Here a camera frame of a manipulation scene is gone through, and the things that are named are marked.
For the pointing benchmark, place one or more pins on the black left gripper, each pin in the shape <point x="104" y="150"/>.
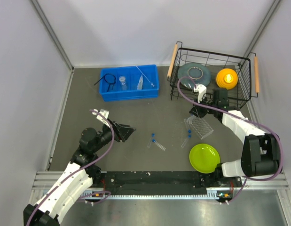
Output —
<point x="122" y="132"/>

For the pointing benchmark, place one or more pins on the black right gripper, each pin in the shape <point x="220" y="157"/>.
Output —
<point x="197" y="111"/>

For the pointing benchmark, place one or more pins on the clear plastic bag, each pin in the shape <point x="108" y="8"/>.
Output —
<point x="140" y="83"/>

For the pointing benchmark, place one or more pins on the small clear glass funnel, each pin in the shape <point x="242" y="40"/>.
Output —
<point x="145" y="76"/>

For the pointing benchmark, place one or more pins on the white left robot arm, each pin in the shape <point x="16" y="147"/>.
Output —
<point x="80" y="174"/>

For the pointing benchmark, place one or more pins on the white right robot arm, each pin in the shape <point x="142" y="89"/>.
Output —
<point x="262" y="153"/>

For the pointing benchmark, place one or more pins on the clear test tube rack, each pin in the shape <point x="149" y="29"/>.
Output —
<point x="200" y="127"/>

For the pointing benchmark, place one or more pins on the blue-grey ceramic plate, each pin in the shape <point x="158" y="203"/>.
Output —
<point x="194" y="73"/>

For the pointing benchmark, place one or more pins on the orange collapsible funnel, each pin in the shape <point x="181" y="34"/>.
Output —
<point x="227" y="78"/>

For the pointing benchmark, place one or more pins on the lime green plate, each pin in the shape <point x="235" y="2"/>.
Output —
<point x="204" y="158"/>

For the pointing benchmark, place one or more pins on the blue plastic bin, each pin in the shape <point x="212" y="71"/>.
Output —
<point x="132" y="75"/>

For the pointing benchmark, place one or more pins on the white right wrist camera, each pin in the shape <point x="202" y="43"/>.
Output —
<point x="200" y="90"/>

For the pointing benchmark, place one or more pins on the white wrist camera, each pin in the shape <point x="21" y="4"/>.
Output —
<point x="102" y="116"/>
<point x="200" y="90"/>

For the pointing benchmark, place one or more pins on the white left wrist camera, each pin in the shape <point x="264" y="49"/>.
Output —
<point x="102" y="116"/>

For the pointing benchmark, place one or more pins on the black wire basket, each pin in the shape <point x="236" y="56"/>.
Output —
<point x="244" y="67"/>

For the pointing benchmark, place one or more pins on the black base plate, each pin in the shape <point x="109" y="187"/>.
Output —
<point x="163" y="179"/>

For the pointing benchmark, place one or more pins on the grey slotted cable duct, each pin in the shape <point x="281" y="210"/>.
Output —
<point x="154" y="193"/>

